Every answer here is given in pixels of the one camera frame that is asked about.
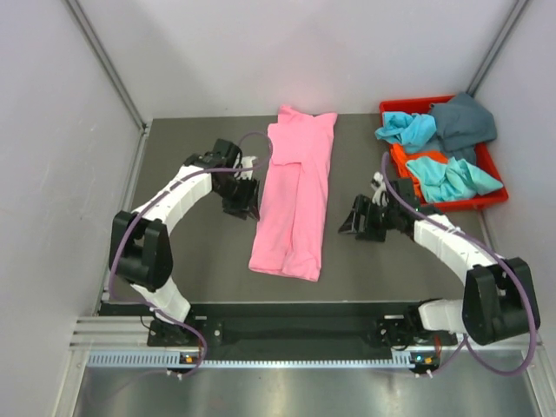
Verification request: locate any left aluminium corner post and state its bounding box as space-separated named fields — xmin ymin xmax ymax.
xmin=63 ymin=0 xmax=147 ymax=131

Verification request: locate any slotted cable duct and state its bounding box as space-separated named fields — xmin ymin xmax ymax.
xmin=87 ymin=350 xmax=438 ymax=369

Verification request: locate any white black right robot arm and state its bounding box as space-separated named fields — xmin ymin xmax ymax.
xmin=339 ymin=173 xmax=540 ymax=346

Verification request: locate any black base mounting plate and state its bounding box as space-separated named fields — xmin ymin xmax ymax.
xmin=146 ymin=315 xmax=458 ymax=349

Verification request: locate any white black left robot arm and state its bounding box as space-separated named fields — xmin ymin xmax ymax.
xmin=109 ymin=139 xmax=265 ymax=347

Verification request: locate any aluminium frame rail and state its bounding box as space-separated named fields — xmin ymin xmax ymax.
xmin=69 ymin=315 xmax=544 ymax=352

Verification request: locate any light blue t shirt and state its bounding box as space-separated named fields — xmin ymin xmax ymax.
xmin=374 ymin=111 xmax=437 ymax=154

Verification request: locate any red plastic bin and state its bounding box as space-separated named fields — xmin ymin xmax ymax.
xmin=375 ymin=92 xmax=508 ymax=211

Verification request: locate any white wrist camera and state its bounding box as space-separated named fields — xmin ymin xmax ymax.
xmin=371 ymin=172 xmax=388 ymax=207
xmin=236 ymin=156 xmax=258 ymax=180

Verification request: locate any grey blue t shirt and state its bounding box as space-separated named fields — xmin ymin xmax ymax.
xmin=427 ymin=92 xmax=498 ymax=165

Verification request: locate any pink t shirt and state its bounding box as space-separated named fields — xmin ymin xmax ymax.
xmin=248 ymin=105 xmax=338 ymax=282

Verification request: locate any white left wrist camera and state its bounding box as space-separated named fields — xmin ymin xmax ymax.
xmin=236 ymin=156 xmax=258 ymax=180

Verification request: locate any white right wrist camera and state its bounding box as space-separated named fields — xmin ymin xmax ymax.
xmin=371 ymin=172 xmax=388 ymax=207

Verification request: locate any right aluminium corner post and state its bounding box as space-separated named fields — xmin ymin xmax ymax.
xmin=466 ymin=0 xmax=532 ymax=96

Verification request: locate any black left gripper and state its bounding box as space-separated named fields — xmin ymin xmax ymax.
xmin=215 ymin=175 xmax=261 ymax=222

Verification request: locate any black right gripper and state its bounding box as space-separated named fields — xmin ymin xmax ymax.
xmin=339 ymin=195 xmax=400 ymax=242

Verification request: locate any teal t shirt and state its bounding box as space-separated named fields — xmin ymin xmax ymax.
xmin=407 ymin=157 xmax=504 ymax=203

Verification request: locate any orange t shirt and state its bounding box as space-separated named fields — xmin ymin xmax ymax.
xmin=389 ymin=143 xmax=448 ymax=202

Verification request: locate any aluminium corner post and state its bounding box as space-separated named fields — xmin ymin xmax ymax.
xmin=466 ymin=0 xmax=532 ymax=96
xmin=63 ymin=0 xmax=147 ymax=131

